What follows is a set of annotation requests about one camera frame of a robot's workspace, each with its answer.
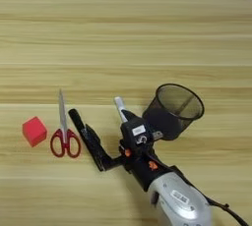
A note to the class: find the red foam cube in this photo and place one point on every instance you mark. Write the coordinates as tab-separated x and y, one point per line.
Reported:
34	131

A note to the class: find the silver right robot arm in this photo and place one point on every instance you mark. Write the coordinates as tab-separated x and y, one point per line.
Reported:
177	203

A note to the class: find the silver white pen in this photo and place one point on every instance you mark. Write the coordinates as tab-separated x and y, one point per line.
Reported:
119	105

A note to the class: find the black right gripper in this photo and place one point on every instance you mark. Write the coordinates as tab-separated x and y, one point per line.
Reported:
144	167

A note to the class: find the black mesh pen cup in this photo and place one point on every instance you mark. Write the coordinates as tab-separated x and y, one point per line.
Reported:
160	122

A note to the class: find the black box with white label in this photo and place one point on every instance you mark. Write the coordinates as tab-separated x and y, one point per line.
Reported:
134	131

